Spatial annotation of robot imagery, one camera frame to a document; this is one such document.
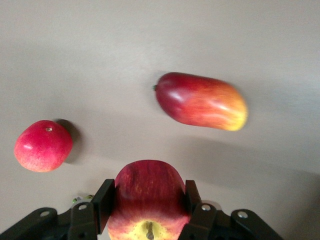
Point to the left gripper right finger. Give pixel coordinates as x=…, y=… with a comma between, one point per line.
x=207, y=222

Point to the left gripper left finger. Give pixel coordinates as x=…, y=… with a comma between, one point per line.
x=82, y=220

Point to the red yellow striped apple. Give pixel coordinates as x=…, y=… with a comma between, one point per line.
x=150, y=195

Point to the red pink round peach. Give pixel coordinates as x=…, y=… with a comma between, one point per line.
x=42, y=150

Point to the red yellow mango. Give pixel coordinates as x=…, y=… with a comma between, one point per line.
x=200, y=102

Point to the brown table mat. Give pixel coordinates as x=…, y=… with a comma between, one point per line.
x=100, y=75

